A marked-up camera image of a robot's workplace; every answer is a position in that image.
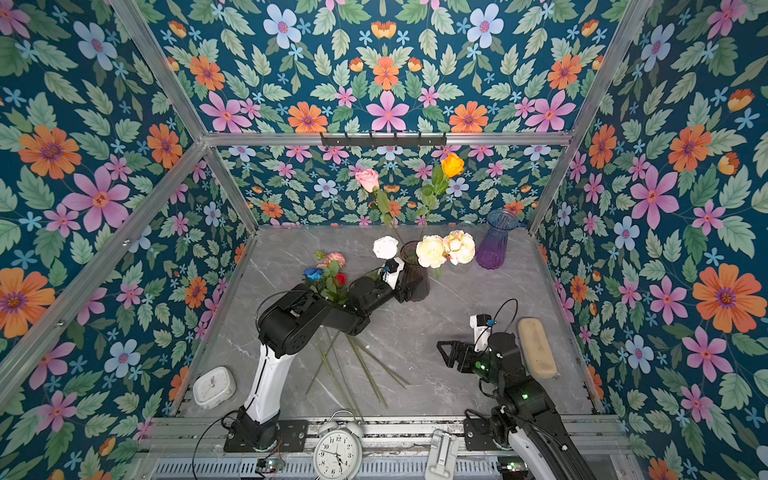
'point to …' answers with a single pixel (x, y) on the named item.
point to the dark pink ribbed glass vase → (415, 277)
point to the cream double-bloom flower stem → (433, 250)
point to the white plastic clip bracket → (442, 456)
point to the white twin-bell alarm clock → (337, 451)
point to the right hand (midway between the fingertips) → (447, 345)
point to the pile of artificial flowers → (345, 358)
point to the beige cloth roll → (538, 348)
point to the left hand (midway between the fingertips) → (417, 263)
